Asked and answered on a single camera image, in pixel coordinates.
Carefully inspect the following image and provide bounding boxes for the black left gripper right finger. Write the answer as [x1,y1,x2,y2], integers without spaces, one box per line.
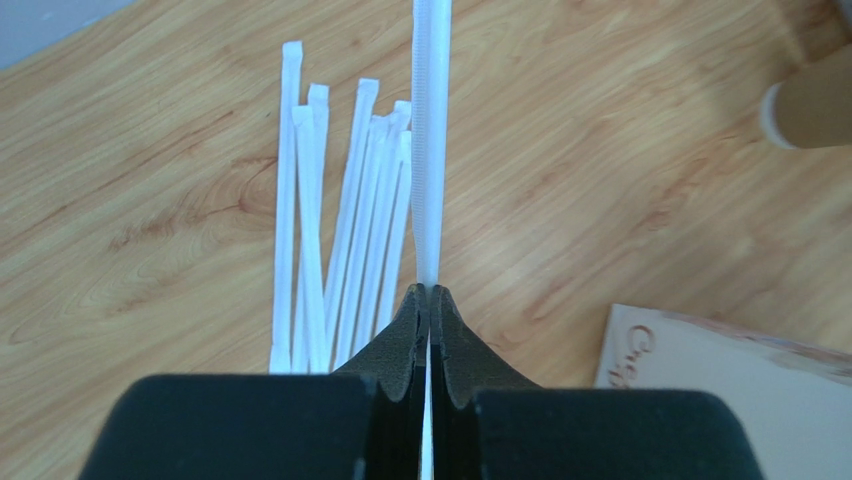
[429,286,762,479]

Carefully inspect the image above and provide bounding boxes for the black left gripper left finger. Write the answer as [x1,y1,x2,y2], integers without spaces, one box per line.
[81,285,428,479]

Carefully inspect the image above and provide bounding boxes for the white paper takeout bag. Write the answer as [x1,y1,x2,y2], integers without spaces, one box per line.
[594,304,851,479]

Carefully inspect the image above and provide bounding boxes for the white straw single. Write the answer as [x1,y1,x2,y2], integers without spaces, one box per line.
[411,1,452,479]

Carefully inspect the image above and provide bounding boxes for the white wrapped straws bundle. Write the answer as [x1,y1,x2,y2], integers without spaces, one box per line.
[268,41,412,375]

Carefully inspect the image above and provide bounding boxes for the stack of paper cups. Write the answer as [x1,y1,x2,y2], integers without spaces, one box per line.
[759,45,851,149]

